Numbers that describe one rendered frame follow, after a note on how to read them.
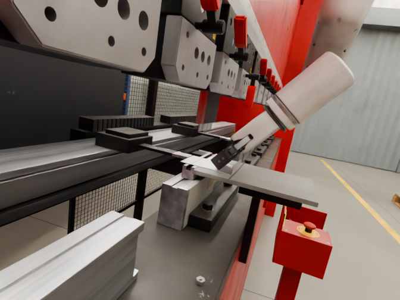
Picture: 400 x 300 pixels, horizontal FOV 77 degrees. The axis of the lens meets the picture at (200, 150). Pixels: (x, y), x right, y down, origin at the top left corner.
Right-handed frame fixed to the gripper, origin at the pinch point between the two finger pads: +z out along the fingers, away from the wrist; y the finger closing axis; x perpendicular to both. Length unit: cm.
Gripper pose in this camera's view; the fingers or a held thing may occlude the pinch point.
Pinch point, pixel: (223, 158)
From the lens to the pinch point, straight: 61.7
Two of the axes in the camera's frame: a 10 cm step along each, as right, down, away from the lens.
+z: -7.2, 6.0, 3.5
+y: -3.4, 1.4, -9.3
